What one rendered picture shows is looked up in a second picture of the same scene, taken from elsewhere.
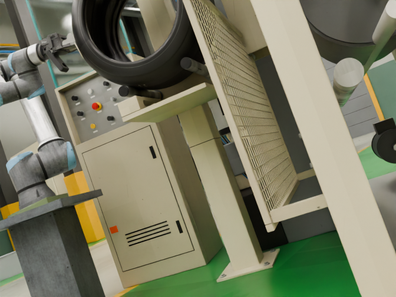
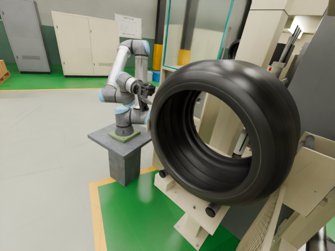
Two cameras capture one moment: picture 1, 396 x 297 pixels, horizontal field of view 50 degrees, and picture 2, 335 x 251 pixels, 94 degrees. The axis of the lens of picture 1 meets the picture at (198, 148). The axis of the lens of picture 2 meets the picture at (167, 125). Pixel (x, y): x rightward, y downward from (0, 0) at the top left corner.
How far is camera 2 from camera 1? 1.52 m
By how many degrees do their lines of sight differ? 38
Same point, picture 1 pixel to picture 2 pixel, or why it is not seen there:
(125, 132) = not seen: hidden behind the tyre
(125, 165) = not seen: hidden behind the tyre
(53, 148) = (139, 114)
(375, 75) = not seen: outside the picture
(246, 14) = (307, 182)
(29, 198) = (118, 132)
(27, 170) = (122, 119)
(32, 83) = (125, 99)
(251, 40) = (288, 197)
